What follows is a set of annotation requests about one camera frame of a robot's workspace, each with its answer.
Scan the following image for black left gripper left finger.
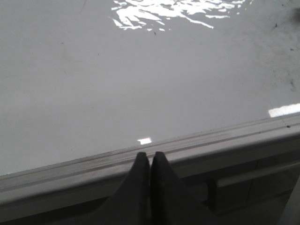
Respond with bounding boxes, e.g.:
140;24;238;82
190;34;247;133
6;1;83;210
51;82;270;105
93;152;150;225

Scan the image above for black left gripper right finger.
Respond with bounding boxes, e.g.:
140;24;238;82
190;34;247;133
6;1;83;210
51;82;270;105
151;152;216;225

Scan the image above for white plastic marker tray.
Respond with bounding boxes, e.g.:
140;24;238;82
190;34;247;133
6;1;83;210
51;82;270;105
0;157;300;225

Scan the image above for white whiteboard with aluminium frame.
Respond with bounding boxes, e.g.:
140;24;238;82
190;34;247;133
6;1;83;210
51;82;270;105
0;0;300;218

